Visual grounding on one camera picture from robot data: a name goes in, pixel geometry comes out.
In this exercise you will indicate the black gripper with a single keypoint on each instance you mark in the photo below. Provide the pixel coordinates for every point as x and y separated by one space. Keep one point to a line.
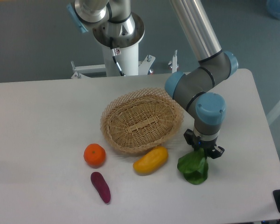
211 150

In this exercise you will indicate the green bok choy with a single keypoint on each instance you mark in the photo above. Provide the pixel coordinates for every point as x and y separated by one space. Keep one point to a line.
194 167

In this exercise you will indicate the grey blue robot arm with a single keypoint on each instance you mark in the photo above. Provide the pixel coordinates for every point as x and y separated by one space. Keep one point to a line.
191 91

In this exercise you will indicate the yellow mango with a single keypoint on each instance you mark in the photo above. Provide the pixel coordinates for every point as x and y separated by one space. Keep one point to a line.
152 161

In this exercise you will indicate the woven wicker basket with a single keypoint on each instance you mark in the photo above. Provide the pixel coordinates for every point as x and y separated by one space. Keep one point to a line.
140 120

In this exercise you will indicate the orange tangerine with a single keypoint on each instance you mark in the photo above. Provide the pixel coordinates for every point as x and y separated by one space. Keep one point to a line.
94 155

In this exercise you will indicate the purple sweet potato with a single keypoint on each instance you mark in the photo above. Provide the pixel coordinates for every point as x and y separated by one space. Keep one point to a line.
101 186

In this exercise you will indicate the blue plastic bag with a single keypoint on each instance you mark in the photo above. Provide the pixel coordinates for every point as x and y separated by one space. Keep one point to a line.
273 8

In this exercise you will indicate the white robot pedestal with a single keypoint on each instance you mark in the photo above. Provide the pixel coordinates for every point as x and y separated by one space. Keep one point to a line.
120 45

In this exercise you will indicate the white base leg frame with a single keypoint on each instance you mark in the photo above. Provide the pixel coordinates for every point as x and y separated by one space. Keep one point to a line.
144 68

